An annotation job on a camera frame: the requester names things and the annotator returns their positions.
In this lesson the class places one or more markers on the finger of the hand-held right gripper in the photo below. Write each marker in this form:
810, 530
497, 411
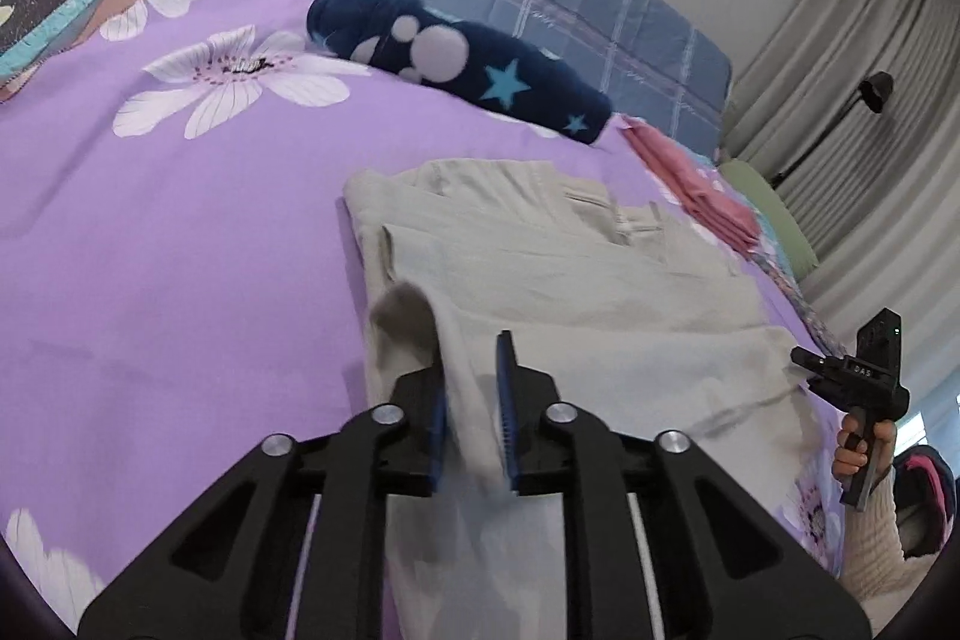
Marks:
808, 360

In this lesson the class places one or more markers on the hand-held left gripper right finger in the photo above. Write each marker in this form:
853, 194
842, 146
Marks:
637, 520

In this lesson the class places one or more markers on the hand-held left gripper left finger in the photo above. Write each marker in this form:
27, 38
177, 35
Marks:
300, 520

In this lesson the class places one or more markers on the beige t-shirt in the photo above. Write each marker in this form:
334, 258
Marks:
562, 295

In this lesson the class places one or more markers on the person's right forearm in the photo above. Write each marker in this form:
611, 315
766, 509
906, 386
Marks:
877, 542

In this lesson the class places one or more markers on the pink folded clothes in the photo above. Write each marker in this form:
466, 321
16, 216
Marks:
697, 190

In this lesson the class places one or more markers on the person's right hand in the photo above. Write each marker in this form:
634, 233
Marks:
847, 452

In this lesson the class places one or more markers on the floral patterned folded cloth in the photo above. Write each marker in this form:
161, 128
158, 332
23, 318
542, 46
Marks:
817, 317

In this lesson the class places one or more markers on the grey pleated curtain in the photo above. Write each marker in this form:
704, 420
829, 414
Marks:
862, 220

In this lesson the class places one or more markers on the green pillow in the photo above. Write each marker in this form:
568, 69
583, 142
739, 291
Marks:
780, 212

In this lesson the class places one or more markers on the black floor lamp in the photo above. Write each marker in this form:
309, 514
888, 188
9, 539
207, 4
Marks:
876, 91

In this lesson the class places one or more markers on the purple floral bed sheet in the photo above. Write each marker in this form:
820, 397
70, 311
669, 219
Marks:
187, 235

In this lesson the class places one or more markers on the navy star-print fleece blanket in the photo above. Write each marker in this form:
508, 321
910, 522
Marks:
465, 55

